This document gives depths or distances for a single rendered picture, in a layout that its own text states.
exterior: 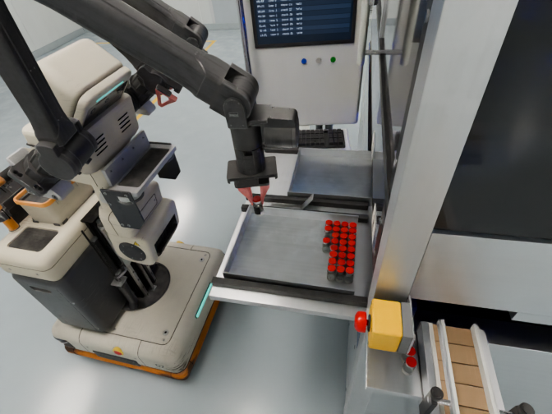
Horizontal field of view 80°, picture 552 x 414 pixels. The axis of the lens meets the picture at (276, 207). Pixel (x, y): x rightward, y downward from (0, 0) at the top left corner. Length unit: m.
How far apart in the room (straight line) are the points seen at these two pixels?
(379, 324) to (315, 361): 1.09
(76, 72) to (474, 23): 0.83
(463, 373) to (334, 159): 0.80
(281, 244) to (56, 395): 1.43
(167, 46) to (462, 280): 0.63
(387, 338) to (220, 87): 0.53
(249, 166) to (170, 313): 1.11
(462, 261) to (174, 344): 1.22
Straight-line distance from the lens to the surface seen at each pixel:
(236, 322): 1.85
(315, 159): 1.27
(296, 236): 0.98
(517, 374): 1.05
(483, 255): 0.64
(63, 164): 0.84
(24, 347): 2.30
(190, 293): 1.67
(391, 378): 0.80
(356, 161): 1.27
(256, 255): 0.95
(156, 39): 0.57
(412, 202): 0.53
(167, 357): 1.56
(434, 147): 0.47
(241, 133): 0.61
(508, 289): 0.73
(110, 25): 0.60
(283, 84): 1.55
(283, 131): 0.59
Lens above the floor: 1.62
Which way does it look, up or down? 43 degrees down
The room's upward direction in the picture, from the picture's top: 6 degrees counter-clockwise
